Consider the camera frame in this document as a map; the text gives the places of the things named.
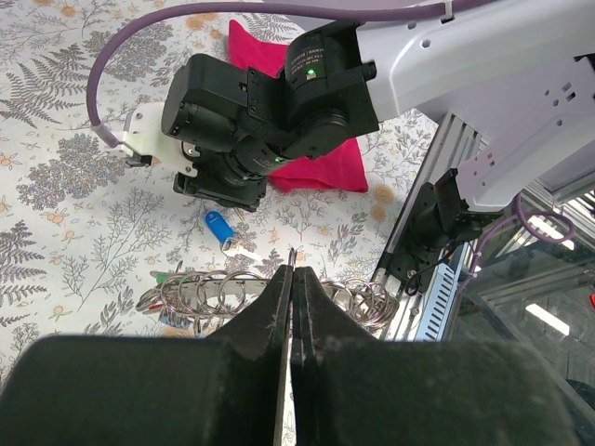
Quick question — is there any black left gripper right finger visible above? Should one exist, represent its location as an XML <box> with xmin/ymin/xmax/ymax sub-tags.
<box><xmin>291</xmin><ymin>267</ymin><xmax>594</xmax><ymax>445</ymax></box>

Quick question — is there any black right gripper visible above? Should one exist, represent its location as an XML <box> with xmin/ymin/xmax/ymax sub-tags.
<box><xmin>173</xmin><ymin>155</ymin><xmax>267</xmax><ymax>212</ymax></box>

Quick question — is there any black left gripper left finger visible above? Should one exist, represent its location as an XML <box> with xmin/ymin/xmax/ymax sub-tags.
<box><xmin>1</xmin><ymin>266</ymin><xmax>293</xmax><ymax>445</ymax></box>

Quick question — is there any large keyring with many rings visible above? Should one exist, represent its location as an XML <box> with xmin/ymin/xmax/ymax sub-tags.
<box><xmin>135</xmin><ymin>245</ymin><xmax>401</xmax><ymax>340</ymax></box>

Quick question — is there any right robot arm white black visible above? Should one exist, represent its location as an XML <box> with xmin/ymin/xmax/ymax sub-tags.
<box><xmin>214</xmin><ymin>1</ymin><xmax>594</xmax><ymax>213</ymax></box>

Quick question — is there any blue key tag with key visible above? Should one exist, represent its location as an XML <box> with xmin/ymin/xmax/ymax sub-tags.
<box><xmin>205</xmin><ymin>211</ymin><xmax>235</xmax><ymax>252</ymax></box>

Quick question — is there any red folded cloth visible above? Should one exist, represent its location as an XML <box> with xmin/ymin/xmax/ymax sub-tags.
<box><xmin>227</xmin><ymin>19</ymin><xmax>369</xmax><ymax>194</ymax></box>

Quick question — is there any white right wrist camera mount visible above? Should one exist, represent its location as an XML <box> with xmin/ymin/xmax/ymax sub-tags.
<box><xmin>106</xmin><ymin>102</ymin><xmax>198</xmax><ymax>177</ymax></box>

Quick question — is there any white slotted cable duct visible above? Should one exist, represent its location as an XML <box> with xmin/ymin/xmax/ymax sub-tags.
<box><xmin>413</xmin><ymin>264</ymin><xmax>468</xmax><ymax>342</ymax></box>

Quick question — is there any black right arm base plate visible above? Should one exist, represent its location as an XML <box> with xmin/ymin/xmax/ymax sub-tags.
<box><xmin>389</xmin><ymin>180</ymin><xmax>463</xmax><ymax>295</ymax></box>

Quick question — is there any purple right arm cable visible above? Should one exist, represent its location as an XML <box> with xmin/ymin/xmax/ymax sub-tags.
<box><xmin>86</xmin><ymin>0</ymin><xmax>512</xmax><ymax>149</ymax></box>

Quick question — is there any aluminium front rail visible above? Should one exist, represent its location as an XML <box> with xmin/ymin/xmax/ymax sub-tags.
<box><xmin>373</xmin><ymin>112</ymin><xmax>496</xmax><ymax>342</ymax></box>

